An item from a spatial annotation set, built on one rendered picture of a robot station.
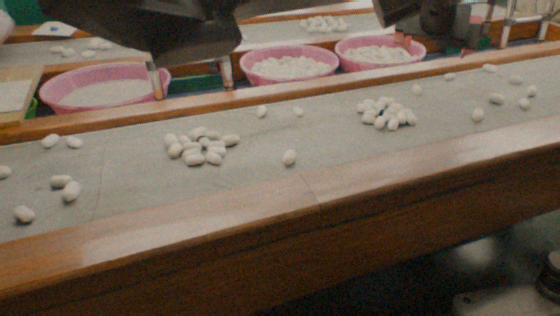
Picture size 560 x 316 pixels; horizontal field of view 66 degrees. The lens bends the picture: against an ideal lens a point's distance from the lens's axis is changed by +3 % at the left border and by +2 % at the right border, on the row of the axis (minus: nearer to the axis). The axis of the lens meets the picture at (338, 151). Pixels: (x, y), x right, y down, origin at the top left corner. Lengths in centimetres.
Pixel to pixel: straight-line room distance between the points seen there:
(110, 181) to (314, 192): 35
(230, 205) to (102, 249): 17
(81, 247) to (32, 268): 5
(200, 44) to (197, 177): 44
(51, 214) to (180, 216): 21
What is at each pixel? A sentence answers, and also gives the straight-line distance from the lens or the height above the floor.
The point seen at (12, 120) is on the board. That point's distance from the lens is 100.
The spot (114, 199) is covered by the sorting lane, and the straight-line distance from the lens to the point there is 75.
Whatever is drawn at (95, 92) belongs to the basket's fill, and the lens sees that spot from 119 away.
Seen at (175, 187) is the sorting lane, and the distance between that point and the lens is 74.
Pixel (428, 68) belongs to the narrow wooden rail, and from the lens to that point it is 115.
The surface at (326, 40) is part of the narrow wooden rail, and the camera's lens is 135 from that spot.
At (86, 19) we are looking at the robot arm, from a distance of 30.
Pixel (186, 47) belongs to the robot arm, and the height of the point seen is 106.
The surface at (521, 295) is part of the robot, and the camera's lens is 96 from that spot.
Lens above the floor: 116
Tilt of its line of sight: 32 degrees down
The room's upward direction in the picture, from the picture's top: 1 degrees clockwise
